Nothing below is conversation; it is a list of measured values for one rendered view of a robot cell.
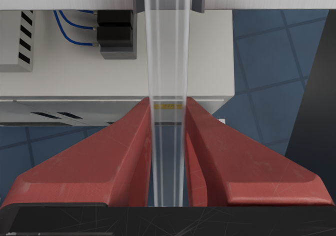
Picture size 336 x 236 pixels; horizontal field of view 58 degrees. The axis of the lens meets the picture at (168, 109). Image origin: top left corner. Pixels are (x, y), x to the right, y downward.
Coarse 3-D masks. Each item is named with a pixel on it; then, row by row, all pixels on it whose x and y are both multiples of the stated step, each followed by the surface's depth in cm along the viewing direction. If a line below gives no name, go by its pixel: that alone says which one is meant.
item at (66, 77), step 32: (64, 32) 47; (96, 32) 47; (192, 32) 47; (224, 32) 47; (32, 64) 47; (64, 64) 47; (96, 64) 47; (128, 64) 47; (192, 64) 47; (224, 64) 47; (0, 96) 46; (32, 96) 46; (64, 96) 46; (96, 96) 46; (128, 96) 46; (192, 96) 46; (224, 96) 46
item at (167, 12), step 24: (144, 0) 9; (168, 0) 9; (168, 24) 9; (168, 48) 10; (168, 72) 10; (168, 96) 11; (168, 120) 12; (168, 144) 12; (168, 168) 13; (168, 192) 14
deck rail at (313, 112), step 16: (320, 48) 16; (320, 64) 16; (320, 80) 16; (304, 96) 18; (320, 96) 16; (304, 112) 18; (320, 112) 16; (304, 128) 18; (320, 128) 16; (288, 144) 20; (304, 144) 18; (320, 144) 16; (304, 160) 18; (320, 160) 16; (320, 176) 16
